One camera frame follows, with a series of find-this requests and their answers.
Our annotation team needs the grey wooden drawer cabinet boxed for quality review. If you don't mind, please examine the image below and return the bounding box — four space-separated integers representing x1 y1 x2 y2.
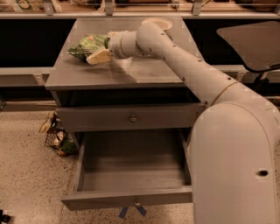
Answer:
45 17 215 212

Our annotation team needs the grey metal shelf rail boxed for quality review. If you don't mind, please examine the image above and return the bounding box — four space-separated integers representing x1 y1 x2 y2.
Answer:
0 0 280 19

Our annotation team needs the wire basket with snacks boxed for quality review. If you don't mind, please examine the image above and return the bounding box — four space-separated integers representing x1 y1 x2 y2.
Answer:
38 111 79 157

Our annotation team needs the black office chair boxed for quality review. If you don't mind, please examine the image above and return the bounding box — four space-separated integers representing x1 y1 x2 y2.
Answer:
217 21 280 95

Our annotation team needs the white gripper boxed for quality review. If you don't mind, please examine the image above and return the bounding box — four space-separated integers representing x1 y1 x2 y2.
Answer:
86 31 146 65

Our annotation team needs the white paper bowl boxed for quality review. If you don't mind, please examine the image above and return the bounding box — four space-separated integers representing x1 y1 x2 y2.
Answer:
142 17 172 31

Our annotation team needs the green jalapeno chip bag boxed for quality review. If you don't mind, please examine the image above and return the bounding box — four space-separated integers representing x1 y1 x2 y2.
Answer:
67 34 110 62

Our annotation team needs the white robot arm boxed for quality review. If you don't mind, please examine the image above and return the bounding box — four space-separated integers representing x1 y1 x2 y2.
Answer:
87 23 280 224

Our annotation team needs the closed grey top drawer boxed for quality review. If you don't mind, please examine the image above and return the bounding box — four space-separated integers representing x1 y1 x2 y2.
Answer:
57 103 205 132

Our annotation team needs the open grey middle drawer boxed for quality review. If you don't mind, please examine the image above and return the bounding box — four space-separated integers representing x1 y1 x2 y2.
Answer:
61 129 193 211

